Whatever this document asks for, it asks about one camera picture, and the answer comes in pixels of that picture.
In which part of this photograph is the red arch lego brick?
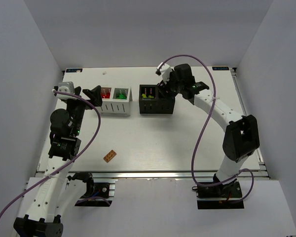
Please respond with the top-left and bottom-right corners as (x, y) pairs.
(101, 88), (111, 99)

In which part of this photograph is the lime rounded lego brick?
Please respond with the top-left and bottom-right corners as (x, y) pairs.
(142, 93), (154, 99)

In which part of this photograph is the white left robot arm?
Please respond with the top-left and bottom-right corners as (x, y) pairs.
(13, 82), (103, 237)

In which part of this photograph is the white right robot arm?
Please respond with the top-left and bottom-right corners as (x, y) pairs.
(156, 63), (260, 185)

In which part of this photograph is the white two-compartment container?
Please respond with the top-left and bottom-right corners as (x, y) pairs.
(97, 86), (133, 116)

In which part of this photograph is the green lego in white container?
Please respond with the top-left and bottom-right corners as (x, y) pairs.
(114, 88), (128, 100)

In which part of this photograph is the black two-compartment container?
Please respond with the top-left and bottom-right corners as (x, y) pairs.
(139, 84), (175, 114)

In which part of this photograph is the blue label sticker right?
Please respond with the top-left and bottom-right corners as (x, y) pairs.
(212, 66), (229, 71)

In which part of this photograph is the blue label sticker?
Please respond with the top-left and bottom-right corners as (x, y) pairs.
(212, 66), (229, 71)
(65, 68), (83, 73)

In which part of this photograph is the blue label sticker left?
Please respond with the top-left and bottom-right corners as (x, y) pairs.
(65, 68), (83, 73)

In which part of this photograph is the orange lego brick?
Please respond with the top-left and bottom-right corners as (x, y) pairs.
(103, 150), (116, 163)

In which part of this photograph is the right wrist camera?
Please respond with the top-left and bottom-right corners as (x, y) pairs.
(155, 62), (172, 84)

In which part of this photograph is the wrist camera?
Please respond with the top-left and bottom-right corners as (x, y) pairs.
(54, 81), (81, 101)
(155, 62), (172, 84)

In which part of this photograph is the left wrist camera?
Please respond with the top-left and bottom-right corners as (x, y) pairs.
(54, 81), (81, 101)

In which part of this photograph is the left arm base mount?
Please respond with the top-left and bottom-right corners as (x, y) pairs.
(67, 172), (112, 207)

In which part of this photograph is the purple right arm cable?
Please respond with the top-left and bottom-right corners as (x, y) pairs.
(158, 54), (254, 203)

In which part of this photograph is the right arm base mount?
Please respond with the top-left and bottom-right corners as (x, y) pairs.
(191, 179), (244, 210)

